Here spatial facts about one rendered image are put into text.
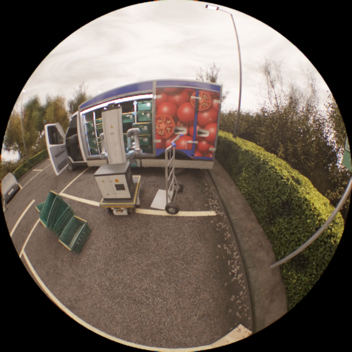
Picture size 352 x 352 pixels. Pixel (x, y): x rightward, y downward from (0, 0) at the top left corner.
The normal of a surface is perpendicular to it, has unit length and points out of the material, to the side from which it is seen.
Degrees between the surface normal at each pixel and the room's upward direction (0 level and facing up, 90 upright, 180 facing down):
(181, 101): 90
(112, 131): 90
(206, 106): 90
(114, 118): 90
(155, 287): 0
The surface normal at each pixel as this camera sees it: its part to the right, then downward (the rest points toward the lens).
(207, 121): -0.01, 0.51
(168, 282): 0.04, -0.85
